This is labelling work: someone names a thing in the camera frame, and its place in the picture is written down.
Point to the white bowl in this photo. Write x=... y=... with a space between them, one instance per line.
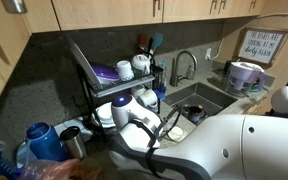
x=104 y=112

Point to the steel kitchen faucet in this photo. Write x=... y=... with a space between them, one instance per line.
x=176 y=66

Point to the stainless steel tumbler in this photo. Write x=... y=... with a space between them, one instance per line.
x=74 y=145

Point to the teal spatula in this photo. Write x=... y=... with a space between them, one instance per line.
x=156 y=40

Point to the black two-tier dish rack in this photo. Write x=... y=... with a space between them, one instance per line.
x=124 y=86

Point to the white water filter pitcher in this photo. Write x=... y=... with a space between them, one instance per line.
x=245 y=73

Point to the red spatula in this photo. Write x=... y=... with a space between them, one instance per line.
x=143 y=40

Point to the white rice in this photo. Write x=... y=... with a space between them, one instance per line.
x=176 y=133

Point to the stainless steel sink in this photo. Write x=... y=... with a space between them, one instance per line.
x=210 y=95

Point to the black utensil holder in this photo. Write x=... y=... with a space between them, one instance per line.
x=154 y=75

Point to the blue dish soap bottle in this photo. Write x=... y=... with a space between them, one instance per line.
x=162 y=92

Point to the framed text sign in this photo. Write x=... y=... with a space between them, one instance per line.
x=260 y=46

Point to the black spatula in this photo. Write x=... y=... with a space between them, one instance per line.
x=149 y=46

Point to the red plastic bag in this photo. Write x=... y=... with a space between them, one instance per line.
x=60 y=170

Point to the purple bowl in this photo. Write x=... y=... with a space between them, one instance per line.
x=104 y=71

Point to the white wall outlet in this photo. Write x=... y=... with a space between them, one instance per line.
x=208 y=54

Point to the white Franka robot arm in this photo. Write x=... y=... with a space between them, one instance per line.
x=217 y=150

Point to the black mug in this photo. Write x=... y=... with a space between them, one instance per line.
x=194 y=114

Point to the large white plate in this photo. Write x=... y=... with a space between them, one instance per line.
x=84 y=66

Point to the wooden base cabinet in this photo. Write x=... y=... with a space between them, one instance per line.
x=255 y=108

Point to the printed white mug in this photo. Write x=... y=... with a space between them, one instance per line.
x=140 y=62

